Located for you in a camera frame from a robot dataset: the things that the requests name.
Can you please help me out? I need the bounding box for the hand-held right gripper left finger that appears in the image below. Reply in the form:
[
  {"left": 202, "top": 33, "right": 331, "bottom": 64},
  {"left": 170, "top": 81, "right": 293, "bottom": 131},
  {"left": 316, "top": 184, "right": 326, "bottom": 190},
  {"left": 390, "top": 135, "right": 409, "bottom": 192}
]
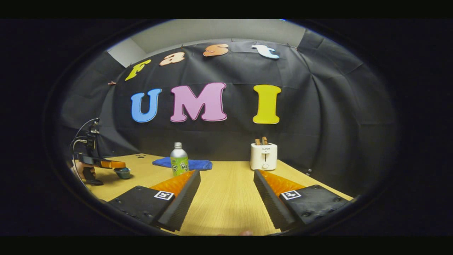
[{"left": 106, "top": 170, "right": 201, "bottom": 232}]

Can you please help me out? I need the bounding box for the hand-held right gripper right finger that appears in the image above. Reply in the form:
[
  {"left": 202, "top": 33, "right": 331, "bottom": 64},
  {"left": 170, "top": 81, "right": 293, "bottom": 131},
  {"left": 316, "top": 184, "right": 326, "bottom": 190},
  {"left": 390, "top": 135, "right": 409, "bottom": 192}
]
[{"left": 253, "top": 169, "right": 354, "bottom": 231}]

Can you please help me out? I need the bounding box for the silver green water bottle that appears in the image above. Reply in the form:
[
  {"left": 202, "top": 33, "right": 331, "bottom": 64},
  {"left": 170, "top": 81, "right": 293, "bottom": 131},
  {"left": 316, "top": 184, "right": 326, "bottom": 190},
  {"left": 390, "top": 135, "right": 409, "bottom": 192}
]
[{"left": 170, "top": 142, "right": 189, "bottom": 176}]

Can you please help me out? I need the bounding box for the blue towel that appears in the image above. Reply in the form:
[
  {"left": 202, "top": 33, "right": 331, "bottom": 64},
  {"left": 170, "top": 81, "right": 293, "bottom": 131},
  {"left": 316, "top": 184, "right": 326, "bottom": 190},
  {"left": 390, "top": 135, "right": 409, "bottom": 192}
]
[{"left": 152, "top": 157, "right": 213, "bottom": 171}]

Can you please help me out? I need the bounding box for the white toaster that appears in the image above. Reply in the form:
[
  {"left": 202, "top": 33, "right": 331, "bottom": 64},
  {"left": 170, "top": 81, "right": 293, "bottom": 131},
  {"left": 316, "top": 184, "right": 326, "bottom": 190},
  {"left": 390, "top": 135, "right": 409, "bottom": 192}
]
[{"left": 250, "top": 142, "right": 278, "bottom": 171}]

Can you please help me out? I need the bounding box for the black backdrop cloth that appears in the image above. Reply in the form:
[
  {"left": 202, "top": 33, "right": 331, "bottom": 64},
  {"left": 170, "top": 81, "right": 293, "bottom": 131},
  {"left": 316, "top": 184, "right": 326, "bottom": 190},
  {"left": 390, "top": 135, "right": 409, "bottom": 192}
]
[{"left": 58, "top": 28, "right": 398, "bottom": 195}]

